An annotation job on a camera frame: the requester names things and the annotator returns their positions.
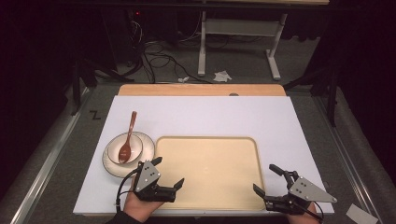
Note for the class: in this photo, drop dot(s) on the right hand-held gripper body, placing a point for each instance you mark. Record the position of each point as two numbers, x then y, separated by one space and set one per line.
306 191

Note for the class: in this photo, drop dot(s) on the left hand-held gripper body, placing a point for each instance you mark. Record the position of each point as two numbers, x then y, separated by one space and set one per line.
146 179

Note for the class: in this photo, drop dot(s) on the white plate with dark rim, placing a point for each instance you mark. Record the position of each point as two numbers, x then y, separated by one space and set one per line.
149 149

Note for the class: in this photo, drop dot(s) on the small white bowl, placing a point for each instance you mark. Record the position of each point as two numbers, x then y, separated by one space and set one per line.
137 149

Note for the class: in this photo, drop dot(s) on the brown wooden spoon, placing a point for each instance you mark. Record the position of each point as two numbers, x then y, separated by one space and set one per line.
125 152

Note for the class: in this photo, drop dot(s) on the beige plastic tray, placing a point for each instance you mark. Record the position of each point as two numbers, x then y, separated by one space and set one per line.
211 174

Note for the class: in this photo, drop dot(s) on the person's right hand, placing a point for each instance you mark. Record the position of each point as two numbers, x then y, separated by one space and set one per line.
303 218

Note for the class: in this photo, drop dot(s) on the person's left hand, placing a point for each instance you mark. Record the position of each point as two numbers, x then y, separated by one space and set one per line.
140 207

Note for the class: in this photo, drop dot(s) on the flat white paper sheet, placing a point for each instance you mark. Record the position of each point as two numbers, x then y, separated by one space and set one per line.
361 214

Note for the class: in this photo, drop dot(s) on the white board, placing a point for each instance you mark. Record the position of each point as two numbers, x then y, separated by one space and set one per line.
218 118

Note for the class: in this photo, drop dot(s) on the wooden table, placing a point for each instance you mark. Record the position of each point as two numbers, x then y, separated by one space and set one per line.
202 90

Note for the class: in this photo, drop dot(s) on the small crumpled white paper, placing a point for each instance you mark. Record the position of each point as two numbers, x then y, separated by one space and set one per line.
183 79

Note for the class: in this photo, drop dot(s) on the dark round table grommet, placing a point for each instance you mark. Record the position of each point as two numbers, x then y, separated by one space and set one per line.
233 94

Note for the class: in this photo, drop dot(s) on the black metal stand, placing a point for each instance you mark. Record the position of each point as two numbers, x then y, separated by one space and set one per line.
332 93
76 90

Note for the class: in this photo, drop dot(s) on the large crumpled white paper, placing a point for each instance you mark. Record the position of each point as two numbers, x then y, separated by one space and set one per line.
222 76

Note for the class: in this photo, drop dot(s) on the aluminium rail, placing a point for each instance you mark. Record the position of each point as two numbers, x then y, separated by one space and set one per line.
345 149
46 161

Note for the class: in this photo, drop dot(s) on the white metal desk frame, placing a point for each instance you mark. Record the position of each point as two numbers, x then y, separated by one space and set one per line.
239 27

